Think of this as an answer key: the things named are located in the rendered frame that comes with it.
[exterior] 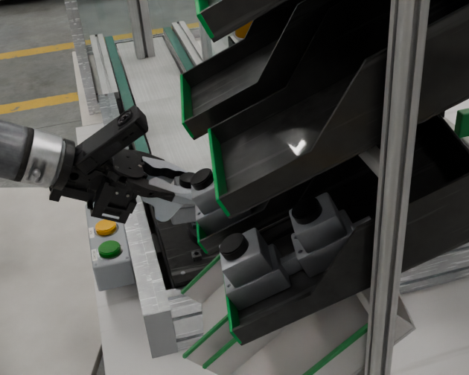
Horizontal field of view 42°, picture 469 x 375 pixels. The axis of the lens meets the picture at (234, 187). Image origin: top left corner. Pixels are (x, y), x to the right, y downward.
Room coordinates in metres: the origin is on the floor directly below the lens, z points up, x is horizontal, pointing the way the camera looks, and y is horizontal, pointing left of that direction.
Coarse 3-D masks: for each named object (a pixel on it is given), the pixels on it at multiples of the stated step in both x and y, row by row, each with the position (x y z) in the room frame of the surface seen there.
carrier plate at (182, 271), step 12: (168, 228) 0.93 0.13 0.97; (180, 228) 0.93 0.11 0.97; (168, 240) 0.89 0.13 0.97; (180, 240) 0.89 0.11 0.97; (168, 252) 0.86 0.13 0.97; (180, 252) 0.86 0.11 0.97; (204, 252) 0.85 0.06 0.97; (216, 252) 0.85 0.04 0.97; (168, 264) 0.83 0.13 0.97; (180, 264) 0.82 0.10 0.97; (192, 264) 0.82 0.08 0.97; (204, 264) 0.82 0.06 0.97; (180, 276) 0.79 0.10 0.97; (192, 276) 0.79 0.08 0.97
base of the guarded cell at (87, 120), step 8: (200, 40) 2.22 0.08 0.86; (88, 56) 2.15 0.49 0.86; (96, 72) 1.99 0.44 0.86; (80, 80) 1.93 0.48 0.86; (96, 80) 1.92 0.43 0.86; (80, 88) 1.87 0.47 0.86; (96, 88) 1.86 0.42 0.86; (80, 96) 1.81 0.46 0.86; (96, 96) 1.80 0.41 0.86; (80, 104) 1.75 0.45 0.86; (80, 112) 1.69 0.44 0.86; (88, 112) 1.69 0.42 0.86; (88, 120) 1.64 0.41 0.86; (96, 120) 1.63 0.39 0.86
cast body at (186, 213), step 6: (186, 174) 0.79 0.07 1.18; (192, 174) 0.79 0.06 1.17; (174, 180) 0.79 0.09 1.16; (180, 180) 0.77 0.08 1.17; (186, 180) 0.77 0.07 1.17; (186, 186) 0.77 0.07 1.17; (180, 210) 0.76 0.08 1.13; (186, 210) 0.76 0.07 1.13; (192, 210) 0.76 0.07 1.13; (174, 216) 0.76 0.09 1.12; (180, 216) 0.76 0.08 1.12; (186, 216) 0.76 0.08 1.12; (192, 216) 0.76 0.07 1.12; (174, 222) 0.76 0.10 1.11; (180, 222) 0.76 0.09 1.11; (186, 222) 0.76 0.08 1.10
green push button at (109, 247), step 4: (108, 240) 0.90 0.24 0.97; (112, 240) 0.90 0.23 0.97; (100, 244) 0.90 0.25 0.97; (104, 244) 0.89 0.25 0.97; (108, 244) 0.89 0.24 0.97; (112, 244) 0.89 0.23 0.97; (116, 244) 0.89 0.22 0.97; (100, 248) 0.88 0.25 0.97; (104, 248) 0.88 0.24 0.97; (108, 248) 0.88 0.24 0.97; (112, 248) 0.88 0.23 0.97; (116, 248) 0.88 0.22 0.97; (120, 248) 0.89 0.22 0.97; (100, 252) 0.87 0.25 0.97; (104, 252) 0.87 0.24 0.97; (108, 252) 0.87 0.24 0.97; (112, 252) 0.87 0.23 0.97; (116, 252) 0.87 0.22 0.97; (104, 256) 0.87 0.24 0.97; (108, 256) 0.87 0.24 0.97; (112, 256) 0.87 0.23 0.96
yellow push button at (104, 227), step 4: (100, 220) 0.97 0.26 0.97; (104, 220) 0.97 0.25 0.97; (108, 220) 0.97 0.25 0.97; (96, 224) 0.96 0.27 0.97; (100, 224) 0.96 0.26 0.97; (104, 224) 0.96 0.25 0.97; (108, 224) 0.96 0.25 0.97; (112, 224) 0.95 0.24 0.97; (96, 228) 0.95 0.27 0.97; (100, 228) 0.94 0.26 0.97; (104, 228) 0.94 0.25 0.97; (108, 228) 0.94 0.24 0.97; (112, 228) 0.94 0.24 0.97; (96, 232) 0.95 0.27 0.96; (100, 232) 0.94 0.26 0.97; (104, 232) 0.94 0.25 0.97; (108, 232) 0.94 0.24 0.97; (112, 232) 0.94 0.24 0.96
